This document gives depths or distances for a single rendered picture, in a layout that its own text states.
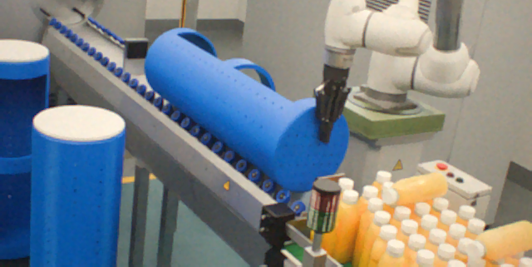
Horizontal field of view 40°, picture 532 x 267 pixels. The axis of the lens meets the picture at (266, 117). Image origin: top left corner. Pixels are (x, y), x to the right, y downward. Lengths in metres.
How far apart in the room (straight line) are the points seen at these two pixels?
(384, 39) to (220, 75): 0.65
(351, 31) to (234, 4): 6.00
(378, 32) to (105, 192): 0.99
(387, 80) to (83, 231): 1.20
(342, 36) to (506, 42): 1.95
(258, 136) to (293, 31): 2.75
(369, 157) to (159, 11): 5.11
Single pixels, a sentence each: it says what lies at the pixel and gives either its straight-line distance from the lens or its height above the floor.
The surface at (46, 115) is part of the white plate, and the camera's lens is 2.39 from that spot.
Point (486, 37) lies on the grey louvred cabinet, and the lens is 3.72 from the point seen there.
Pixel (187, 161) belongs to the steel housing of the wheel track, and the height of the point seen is 0.86.
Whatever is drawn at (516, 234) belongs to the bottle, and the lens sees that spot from 1.77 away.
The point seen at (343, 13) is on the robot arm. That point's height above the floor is 1.52.
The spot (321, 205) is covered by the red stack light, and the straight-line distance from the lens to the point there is 1.54.
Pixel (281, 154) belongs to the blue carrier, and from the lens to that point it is 2.09.
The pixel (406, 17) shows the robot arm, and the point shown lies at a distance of 1.97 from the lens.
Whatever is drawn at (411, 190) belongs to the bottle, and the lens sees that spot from 1.89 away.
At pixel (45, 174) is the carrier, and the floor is 0.90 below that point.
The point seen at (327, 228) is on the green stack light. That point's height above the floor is 1.17.
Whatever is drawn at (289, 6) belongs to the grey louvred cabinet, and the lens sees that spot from 4.88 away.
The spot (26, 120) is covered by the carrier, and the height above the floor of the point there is 0.68.
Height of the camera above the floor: 1.90
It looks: 20 degrees down
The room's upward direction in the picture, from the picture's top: 8 degrees clockwise
